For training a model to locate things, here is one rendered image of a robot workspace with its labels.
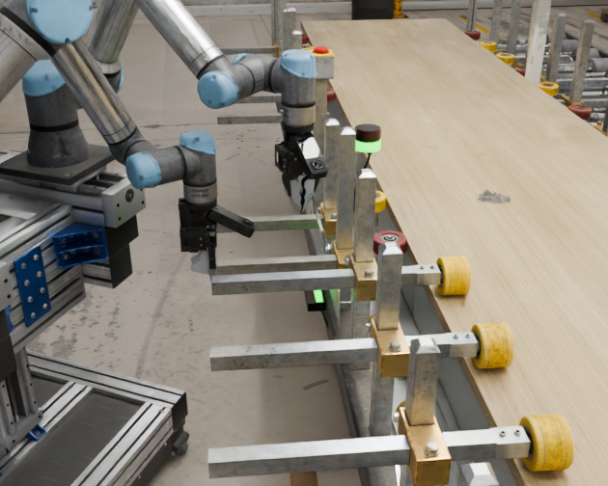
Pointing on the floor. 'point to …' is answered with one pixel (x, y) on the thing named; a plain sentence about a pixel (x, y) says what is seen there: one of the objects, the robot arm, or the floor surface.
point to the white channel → (538, 40)
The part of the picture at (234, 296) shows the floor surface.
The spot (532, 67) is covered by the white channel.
